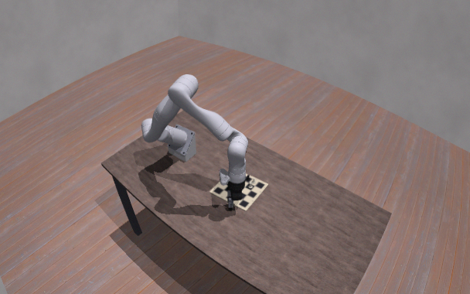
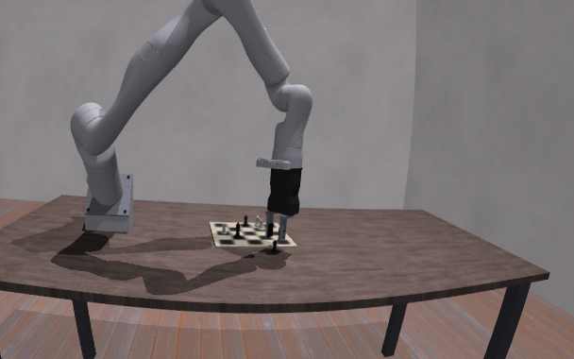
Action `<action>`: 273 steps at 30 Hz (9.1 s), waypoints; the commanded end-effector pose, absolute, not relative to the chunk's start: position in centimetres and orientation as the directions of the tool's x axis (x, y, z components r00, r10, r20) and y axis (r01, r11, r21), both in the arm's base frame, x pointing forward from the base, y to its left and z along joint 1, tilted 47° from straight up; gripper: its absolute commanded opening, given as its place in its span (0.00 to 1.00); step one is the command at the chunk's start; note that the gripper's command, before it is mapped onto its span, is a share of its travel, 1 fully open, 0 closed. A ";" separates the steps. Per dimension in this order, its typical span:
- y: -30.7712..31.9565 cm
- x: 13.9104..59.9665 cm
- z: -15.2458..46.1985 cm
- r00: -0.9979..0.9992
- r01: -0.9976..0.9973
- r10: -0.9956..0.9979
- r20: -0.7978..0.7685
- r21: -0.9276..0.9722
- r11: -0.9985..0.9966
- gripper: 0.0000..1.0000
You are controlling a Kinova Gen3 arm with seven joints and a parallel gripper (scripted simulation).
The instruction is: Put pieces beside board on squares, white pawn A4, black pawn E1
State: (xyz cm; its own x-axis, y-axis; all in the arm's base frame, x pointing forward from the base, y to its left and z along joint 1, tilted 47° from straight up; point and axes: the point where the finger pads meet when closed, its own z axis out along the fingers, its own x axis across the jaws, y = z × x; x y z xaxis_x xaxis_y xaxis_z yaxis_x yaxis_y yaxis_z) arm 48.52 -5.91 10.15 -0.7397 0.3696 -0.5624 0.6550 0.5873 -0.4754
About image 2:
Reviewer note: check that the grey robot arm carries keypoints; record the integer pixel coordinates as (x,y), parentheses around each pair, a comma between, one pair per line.
(96,130)

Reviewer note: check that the cream and black chessboard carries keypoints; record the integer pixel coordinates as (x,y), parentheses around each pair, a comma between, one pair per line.
(251,237)

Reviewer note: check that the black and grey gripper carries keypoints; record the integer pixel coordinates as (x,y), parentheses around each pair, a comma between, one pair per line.
(286,166)

